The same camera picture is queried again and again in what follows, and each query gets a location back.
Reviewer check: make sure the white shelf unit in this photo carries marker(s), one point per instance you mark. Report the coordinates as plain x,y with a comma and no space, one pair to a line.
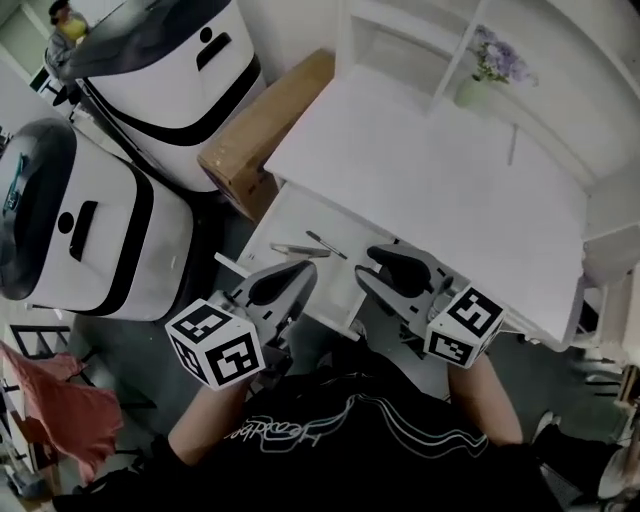
575,100

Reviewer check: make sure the purple flowers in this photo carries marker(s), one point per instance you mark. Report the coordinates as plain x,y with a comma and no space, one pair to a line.
502,55

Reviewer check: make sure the person's right forearm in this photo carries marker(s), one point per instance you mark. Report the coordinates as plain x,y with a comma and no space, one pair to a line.
482,405

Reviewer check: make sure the black metal rack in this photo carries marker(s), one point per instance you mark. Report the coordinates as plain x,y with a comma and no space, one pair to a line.
37,340

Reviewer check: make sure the white black wheeled robot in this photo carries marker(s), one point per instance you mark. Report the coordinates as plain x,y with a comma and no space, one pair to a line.
165,75
115,240

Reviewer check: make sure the brown cardboard box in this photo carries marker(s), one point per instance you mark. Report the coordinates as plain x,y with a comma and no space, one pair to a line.
260,135

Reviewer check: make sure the black printed t-shirt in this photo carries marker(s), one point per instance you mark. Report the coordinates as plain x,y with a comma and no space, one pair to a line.
350,475

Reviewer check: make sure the white drawer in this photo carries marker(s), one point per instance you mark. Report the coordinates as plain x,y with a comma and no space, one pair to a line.
300,217

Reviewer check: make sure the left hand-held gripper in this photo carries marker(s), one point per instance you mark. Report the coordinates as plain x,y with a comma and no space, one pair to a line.
220,345

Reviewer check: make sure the white shoe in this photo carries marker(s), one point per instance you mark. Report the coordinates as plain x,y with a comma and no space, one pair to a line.
546,425

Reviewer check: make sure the red cloth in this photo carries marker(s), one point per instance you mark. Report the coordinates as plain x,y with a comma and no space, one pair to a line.
65,410

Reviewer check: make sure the black pen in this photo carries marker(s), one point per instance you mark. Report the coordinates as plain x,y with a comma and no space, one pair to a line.
326,244

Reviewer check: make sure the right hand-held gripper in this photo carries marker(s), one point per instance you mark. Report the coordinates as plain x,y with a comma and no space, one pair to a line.
465,325

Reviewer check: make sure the white desk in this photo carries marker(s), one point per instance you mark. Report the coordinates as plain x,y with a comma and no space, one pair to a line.
425,190

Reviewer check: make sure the person's left forearm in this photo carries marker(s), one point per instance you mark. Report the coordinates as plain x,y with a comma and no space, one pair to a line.
210,420

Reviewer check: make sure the pale green vase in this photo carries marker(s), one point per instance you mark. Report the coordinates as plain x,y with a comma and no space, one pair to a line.
471,92

